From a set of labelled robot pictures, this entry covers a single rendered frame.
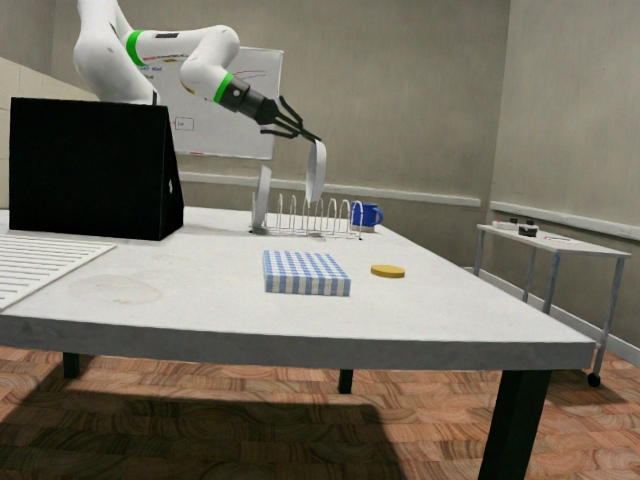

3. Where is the blue and white checked towel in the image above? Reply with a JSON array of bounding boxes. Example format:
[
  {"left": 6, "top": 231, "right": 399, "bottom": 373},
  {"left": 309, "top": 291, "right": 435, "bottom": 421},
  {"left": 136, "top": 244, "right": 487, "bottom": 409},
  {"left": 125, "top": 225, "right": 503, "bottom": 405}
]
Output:
[{"left": 262, "top": 250, "right": 351, "bottom": 296}]

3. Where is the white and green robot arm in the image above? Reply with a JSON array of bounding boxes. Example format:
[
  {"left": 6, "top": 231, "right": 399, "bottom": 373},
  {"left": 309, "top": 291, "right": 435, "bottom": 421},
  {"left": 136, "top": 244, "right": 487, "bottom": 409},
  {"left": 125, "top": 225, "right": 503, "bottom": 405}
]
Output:
[{"left": 73, "top": 0, "right": 251, "bottom": 113}]

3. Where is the silver wire dish rack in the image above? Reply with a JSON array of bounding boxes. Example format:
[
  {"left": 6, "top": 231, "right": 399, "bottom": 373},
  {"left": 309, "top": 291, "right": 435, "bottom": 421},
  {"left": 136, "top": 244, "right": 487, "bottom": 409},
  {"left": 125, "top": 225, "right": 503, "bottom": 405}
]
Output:
[{"left": 246, "top": 192, "right": 364, "bottom": 241}]

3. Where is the white ribbed draining mat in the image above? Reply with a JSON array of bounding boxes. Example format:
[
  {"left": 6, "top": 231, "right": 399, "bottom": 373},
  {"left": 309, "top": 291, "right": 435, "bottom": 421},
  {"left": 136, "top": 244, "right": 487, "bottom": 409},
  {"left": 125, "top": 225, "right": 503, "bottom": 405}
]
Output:
[{"left": 0, "top": 235, "right": 118, "bottom": 313}]

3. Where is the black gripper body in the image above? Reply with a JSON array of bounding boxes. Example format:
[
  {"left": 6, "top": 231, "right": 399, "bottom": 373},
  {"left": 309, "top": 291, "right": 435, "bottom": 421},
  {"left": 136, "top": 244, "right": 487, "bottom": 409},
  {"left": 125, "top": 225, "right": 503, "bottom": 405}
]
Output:
[{"left": 238, "top": 88, "right": 279, "bottom": 125}]

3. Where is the blue mug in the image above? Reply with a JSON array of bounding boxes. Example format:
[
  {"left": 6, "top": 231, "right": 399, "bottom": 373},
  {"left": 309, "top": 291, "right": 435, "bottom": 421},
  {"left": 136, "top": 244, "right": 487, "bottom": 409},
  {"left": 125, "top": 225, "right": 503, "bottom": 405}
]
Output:
[{"left": 349, "top": 202, "right": 383, "bottom": 233}]

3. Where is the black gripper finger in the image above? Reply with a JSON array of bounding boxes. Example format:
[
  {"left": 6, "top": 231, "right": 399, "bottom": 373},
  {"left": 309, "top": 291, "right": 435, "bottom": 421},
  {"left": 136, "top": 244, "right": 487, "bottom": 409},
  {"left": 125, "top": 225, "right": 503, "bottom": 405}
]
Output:
[
  {"left": 268, "top": 95, "right": 322, "bottom": 142},
  {"left": 260, "top": 114, "right": 316, "bottom": 144}
]

